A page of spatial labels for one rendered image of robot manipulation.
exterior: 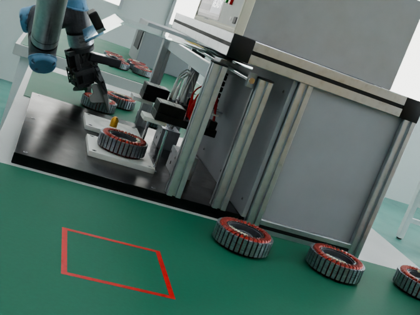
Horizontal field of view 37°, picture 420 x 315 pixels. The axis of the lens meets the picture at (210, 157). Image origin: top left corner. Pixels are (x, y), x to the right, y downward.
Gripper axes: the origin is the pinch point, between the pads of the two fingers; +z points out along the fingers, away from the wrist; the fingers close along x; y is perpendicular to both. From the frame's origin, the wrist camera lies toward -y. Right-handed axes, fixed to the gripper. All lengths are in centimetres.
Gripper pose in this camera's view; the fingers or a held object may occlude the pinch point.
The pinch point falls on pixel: (99, 104)
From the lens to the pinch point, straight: 202.0
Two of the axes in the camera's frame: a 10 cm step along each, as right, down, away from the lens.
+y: -8.2, 3.4, -4.7
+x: 5.7, 3.6, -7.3
